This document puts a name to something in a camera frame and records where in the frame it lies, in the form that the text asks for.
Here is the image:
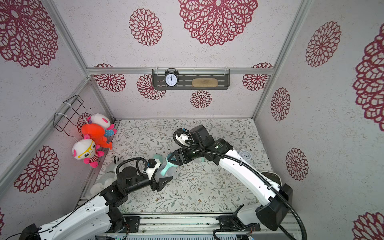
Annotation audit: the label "grey wall shelf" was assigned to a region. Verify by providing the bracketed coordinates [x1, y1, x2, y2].
[152, 69, 231, 91]

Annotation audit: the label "black wire basket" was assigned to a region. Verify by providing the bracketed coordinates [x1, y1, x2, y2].
[52, 95, 92, 137]

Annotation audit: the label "white plush yellow glasses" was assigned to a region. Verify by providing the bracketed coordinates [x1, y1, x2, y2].
[72, 135, 105, 168]

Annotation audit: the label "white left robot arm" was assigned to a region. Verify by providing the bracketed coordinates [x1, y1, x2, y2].
[19, 158, 173, 240]

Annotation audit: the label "white pink plush upper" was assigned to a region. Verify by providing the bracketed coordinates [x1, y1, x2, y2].
[87, 114, 115, 130]

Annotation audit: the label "tan brush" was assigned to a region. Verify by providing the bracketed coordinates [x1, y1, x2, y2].
[191, 78, 219, 88]

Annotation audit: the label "white alarm clock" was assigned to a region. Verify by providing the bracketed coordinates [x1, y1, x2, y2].
[239, 150, 253, 163]

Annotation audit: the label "black alarm clock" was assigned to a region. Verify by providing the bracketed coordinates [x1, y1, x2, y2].
[165, 68, 179, 88]

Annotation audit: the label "white sterilizer box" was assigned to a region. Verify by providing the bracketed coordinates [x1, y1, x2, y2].
[261, 171, 282, 186]

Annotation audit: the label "red orange plush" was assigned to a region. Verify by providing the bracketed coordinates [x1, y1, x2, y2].
[81, 124, 113, 150]

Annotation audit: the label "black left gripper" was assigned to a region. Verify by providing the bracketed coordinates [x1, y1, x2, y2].
[126, 173, 174, 195]

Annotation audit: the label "metal base rail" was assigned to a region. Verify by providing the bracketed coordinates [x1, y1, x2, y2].
[94, 213, 288, 240]

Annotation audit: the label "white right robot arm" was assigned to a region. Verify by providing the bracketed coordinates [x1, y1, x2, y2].
[168, 125, 308, 240]

